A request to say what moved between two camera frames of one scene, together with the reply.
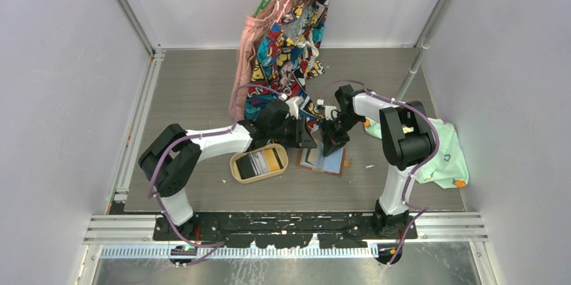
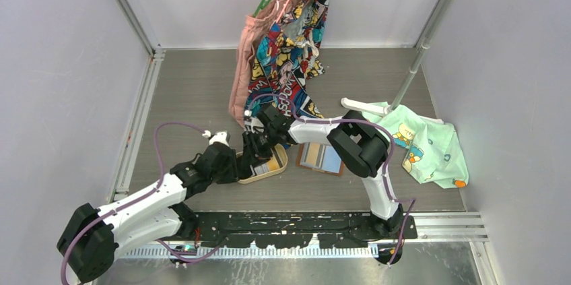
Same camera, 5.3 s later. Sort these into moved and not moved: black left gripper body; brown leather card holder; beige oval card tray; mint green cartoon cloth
Moved: black left gripper body
Not moved: beige oval card tray; brown leather card holder; mint green cartoon cloth
